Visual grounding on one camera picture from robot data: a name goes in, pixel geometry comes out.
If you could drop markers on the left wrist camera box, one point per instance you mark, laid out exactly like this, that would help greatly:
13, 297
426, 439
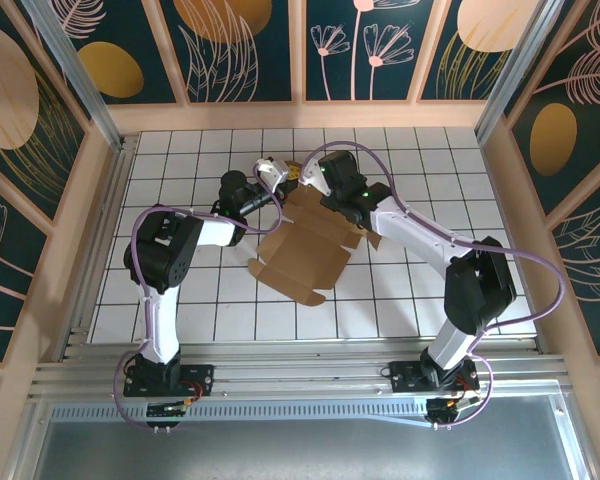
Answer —
272, 170

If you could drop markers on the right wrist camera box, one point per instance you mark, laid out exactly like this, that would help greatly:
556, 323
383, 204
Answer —
314, 172

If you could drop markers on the flower outline wall art panel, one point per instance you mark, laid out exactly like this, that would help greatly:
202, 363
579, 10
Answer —
5, 280

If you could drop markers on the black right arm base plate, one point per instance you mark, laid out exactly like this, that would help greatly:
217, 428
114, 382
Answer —
405, 380

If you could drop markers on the aluminium side rail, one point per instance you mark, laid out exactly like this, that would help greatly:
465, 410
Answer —
97, 240

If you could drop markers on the aluminium rail frame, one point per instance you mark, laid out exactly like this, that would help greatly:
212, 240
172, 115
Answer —
305, 370

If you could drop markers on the small black circuit board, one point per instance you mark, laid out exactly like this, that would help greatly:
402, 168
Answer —
447, 407
167, 410

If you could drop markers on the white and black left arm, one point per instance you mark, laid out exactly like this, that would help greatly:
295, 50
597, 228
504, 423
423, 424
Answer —
160, 320

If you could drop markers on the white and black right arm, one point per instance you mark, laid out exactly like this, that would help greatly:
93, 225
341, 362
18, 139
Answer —
410, 235

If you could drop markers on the brown cardboard box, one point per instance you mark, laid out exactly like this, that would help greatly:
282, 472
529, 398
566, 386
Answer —
300, 250

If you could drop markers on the leaf outline wall art panel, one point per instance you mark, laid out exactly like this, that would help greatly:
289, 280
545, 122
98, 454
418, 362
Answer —
590, 260

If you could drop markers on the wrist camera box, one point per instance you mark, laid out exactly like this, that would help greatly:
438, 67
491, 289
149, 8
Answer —
272, 170
314, 172

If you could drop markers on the aluminium corner post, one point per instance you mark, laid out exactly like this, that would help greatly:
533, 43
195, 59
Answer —
510, 80
95, 100

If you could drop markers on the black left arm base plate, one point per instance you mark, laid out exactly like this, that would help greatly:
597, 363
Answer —
200, 375

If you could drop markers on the gold disc leaves wall panel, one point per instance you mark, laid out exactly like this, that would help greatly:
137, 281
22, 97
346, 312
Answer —
220, 60

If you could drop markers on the gold oval feather wall panel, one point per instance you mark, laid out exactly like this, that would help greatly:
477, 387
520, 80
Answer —
555, 140

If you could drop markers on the peach disc wall art panel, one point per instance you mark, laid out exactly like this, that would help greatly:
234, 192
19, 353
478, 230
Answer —
460, 70
10, 85

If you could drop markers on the grey metal sheet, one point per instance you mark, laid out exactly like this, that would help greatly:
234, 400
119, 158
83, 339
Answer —
300, 455

